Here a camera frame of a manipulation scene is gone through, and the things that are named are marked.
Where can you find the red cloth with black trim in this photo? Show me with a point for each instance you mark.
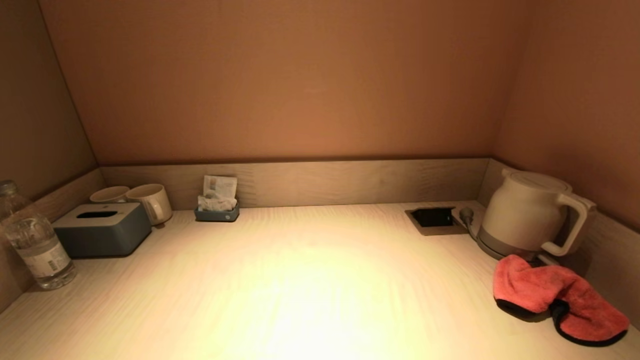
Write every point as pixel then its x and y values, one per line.
pixel 525 285

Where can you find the flat white tea sachet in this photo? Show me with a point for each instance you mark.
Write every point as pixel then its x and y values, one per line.
pixel 220 186

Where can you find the crumpled white sachet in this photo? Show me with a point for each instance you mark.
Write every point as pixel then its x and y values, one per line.
pixel 215 204

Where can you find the small grey sachet tray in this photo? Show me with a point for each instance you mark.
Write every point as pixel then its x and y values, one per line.
pixel 215 216

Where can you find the recessed black socket box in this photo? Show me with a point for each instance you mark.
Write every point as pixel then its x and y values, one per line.
pixel 432 217

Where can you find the white ceramic mug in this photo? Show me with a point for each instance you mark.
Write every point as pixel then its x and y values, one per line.
pixel 107 195
pixel 150 200

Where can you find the grey kettle base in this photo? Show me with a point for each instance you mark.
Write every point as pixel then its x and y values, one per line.
pixel 487 248

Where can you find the white electric kettle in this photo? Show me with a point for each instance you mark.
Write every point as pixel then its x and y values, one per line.
pixel 525 215

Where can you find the grey tissue box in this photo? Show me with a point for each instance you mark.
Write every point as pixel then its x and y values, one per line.
pixel 100 235

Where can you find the clear plastic water bottle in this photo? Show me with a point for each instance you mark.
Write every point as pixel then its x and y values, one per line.
pixel 35 245

